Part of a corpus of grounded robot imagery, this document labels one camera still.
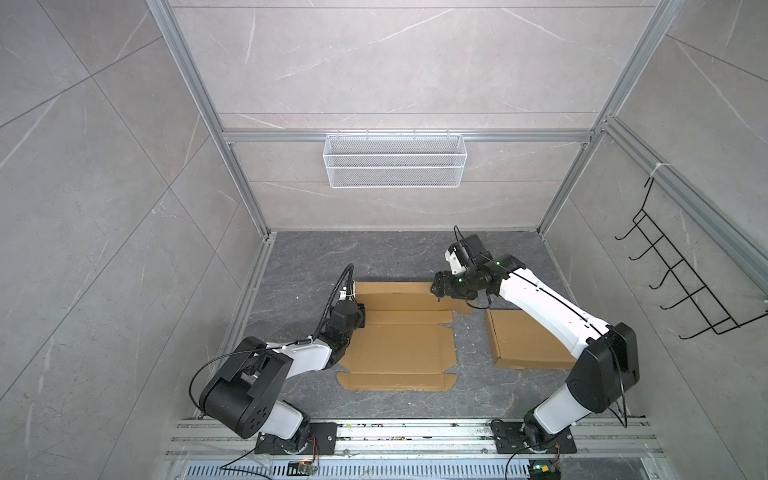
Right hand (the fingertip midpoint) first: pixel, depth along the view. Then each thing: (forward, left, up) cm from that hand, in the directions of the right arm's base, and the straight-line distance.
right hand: (439, 287), depth 84 cm
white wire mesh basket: (+43, +11, +14) cm, 47 cm away
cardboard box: (-10, +10, -16) cm, 22 cm away
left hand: (+3, +26, -7) cm, 27 cm away
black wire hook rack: (-14, -52, +17) cm, 56 cm away
